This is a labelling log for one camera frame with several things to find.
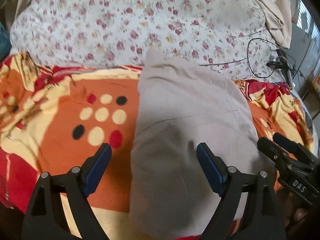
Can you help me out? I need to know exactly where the white floral quilt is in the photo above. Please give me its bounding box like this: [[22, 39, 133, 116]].
[[10, 0, 281, 80]]

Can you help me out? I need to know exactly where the orange red patterned blanket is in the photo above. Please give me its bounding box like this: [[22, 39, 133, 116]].
[[1, 53, 317, 239]]

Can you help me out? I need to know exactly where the blue plastic bag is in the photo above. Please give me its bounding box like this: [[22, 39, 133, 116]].
[[0, 23, 11, 61]]

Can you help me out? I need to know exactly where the black cable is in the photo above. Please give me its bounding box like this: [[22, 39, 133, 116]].
[[199, 37, 297, 79]]

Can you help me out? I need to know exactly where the beige jacket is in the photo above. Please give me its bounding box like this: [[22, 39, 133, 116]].
[[129, 49, 276, 239]]

